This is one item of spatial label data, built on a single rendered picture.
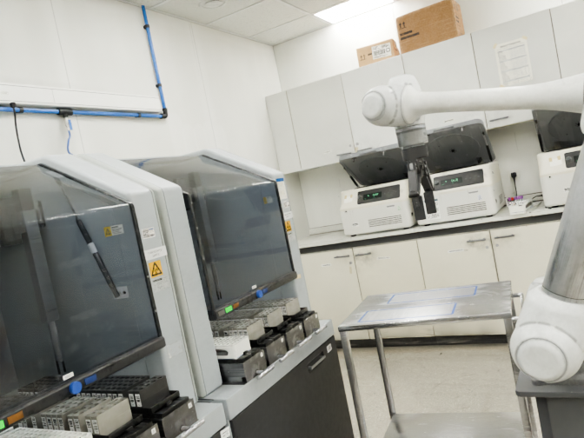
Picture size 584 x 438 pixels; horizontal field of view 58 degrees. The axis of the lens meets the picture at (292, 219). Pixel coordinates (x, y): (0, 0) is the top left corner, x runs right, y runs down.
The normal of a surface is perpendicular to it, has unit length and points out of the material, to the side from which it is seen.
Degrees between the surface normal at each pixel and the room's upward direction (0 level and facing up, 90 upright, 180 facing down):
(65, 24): 90
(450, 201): 90
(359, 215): 90
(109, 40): 90
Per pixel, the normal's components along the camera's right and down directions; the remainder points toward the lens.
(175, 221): 0.86, -0.15
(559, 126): -0.14, 0.86
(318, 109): -0.47, 0.14
